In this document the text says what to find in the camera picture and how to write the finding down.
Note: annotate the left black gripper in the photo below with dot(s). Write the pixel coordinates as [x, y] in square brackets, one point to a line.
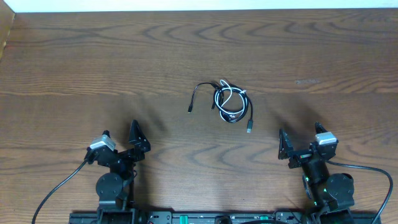
[144, 145]

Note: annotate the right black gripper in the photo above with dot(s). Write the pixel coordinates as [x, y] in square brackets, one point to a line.
[286, 152]

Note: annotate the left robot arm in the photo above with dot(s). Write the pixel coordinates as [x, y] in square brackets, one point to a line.
[115, 189]

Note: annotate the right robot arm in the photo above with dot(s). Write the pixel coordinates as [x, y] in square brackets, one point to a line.
[332, 194]

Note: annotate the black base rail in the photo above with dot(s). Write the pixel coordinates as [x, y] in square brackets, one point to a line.
[162, 217]

